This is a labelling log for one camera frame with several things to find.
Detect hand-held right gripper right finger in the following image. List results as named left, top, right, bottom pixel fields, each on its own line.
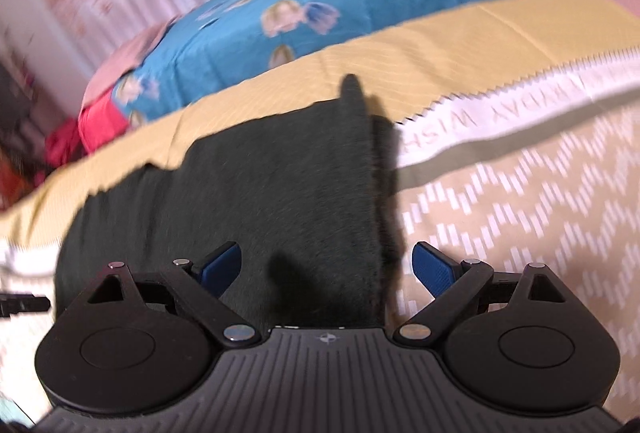
left=394, top=240, right=568, bottom=348

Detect blue floral quilt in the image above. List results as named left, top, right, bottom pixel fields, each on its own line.
left=110, top=0, right=517, bottom=126

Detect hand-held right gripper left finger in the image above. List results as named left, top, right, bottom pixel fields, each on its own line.
left=75, top=240, right=262, bottom=348

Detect dark green knit sweater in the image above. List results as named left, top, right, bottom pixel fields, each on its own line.
left=54, top=74, right=402, bottom=330

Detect pink pillow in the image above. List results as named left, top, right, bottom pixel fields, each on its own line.
left=82, top=16, right=182, bottom=106

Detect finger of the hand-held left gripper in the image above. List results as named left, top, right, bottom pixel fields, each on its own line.
left=0, top=293, right=51, bottom=319

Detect red clothes pile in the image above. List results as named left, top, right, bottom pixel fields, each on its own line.
left=44, top=120, right=88, bottom=168

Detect yellow white patterned blanket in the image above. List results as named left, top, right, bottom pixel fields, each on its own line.
left=0, top=0, right=640, bottom=419

